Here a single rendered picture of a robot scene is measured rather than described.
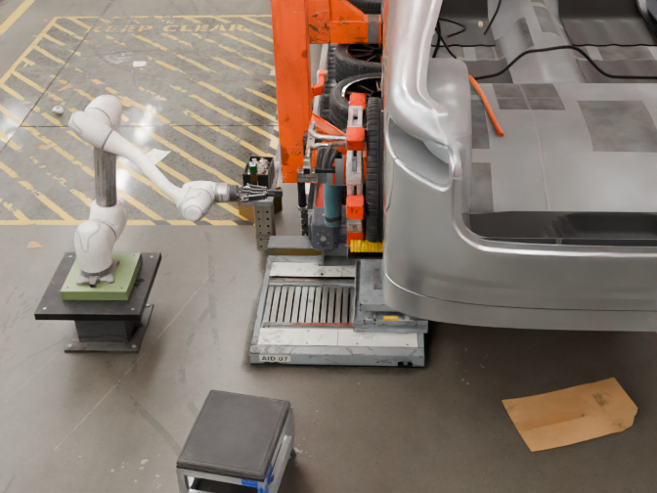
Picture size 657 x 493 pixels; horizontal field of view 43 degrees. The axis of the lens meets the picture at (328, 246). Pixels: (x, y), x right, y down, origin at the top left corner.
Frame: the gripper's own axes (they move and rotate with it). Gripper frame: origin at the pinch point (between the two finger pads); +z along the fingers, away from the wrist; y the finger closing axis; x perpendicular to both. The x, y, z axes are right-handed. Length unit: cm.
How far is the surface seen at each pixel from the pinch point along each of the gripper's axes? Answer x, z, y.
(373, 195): 8.7, 44.1, 15.3
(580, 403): -82, 137, 45
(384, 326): -70, 50, 8
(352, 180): 12.7, 34.9, 10.0
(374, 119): 33, 44, -6
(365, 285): -60, 40, -12
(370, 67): -33, 40, -217
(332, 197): -17.1, 24.3, -24.6
